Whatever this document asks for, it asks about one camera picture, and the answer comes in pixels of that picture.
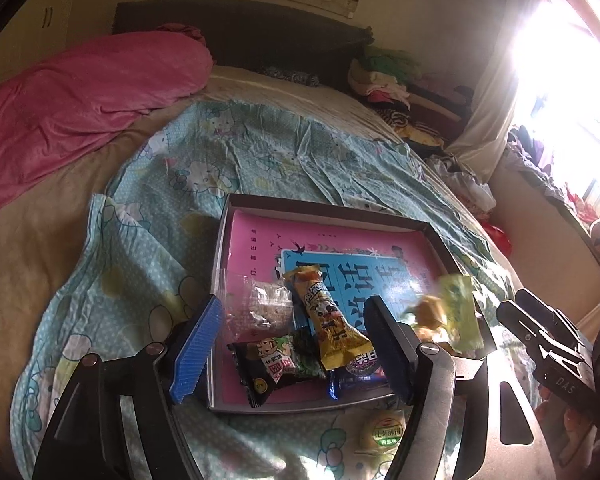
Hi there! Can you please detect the pile of folded clothes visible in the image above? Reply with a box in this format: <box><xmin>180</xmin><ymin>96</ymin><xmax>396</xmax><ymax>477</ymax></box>
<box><xmin>346</xmin><ymin>44</ymin><xmax>477</xmax><ymax>151</ymax></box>

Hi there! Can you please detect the black shallow cardboard box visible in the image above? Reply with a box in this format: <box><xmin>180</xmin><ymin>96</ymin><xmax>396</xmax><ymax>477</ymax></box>
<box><xmin>206</xmin><ymin>193</ymin><xmax>496</xmax><ymax>415</ymax></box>

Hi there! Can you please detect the right hand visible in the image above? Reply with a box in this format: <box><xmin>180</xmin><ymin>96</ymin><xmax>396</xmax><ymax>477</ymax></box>
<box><xmin>536</xmin><ymin>388</ymin><xmax>600</xmax><ymax>479</ymax></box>

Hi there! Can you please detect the cream curtain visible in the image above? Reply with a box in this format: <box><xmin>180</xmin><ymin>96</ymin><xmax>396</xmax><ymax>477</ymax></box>
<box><xmin>448</xmin><ymin>18</ymin><xmax>524</xmax><ymax>182</ymax></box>

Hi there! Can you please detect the teal cartoon print blanket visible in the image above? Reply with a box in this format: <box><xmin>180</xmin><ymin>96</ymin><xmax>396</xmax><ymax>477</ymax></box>
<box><xmin>9</xmin><ymin>101</ymin><xmax>539</xmax><ymax>479</ymax></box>

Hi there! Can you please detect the green yellow clear snack bag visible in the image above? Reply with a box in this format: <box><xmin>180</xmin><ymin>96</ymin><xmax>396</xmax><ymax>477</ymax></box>
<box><xmin>400</xmin><ymin>274</ymin><xmax>486</xmax><ymax>359</ymax></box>

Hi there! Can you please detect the round green label snack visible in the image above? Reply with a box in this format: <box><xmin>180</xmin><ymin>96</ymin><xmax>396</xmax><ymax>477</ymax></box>
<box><xmin>358</xmin><ymin>410</ymin><xmax>406</xmax><ymax>454</ymax></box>

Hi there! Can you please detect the dark bed headboard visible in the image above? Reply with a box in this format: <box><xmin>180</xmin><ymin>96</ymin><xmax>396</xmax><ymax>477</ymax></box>
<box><xmin>112</xmin><ymin>0</ymin><xmax>374</xmax><ymax>91</ymax></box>

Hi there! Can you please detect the pink quilt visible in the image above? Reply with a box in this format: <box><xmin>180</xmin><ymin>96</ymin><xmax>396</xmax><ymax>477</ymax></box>
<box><xmin>0</xmin><ymin>24</ymin><xmax>213</xmax><ymax>209</ymax></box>

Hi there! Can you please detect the clear round pastry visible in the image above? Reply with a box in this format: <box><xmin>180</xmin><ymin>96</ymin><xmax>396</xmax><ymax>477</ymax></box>
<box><xmin>224</xmin><ymin>273</ymin><xmax>294</xmax><ymax>342</ymax></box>

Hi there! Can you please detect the blue Oreo cookie packet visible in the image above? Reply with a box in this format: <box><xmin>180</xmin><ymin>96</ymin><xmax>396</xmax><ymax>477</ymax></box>
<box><xmin>327</xmin><ymin>351</ymin><xmax>388</xmax><ymax>401</ymax></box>

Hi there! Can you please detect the red plastic bag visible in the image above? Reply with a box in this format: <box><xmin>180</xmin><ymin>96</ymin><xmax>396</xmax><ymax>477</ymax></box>
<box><xmin>479</xmin><ymin>220</ymin><xmax>513</xmax><ymax>257</ymax></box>

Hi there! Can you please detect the dark green bean snack packet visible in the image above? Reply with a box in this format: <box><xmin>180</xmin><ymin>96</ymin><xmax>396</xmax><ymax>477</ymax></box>
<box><xmin>226</xmin><ymin>328</ymin><xmax>326</xmax><ymax>408</ymax></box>

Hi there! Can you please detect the yellow wafer snack packet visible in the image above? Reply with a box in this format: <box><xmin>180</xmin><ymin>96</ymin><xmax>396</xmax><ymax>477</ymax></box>
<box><xmin>284</xmin><ymin>266</ymin><xmax>373</xmax><ymax>370</ymax></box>

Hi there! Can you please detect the cream wardrobe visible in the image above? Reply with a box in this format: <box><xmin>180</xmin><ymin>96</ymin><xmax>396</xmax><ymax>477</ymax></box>
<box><xmin>0</xmin><ymin>0</ymin><xmax>73</xmax><ymax>83</ymax></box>

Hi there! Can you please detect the pink and blue book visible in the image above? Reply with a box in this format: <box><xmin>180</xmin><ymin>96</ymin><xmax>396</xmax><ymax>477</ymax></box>
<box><xmin>220</xmin><ymin>209</ymin><xmax>462</xmax><ymax>406</ymax></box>

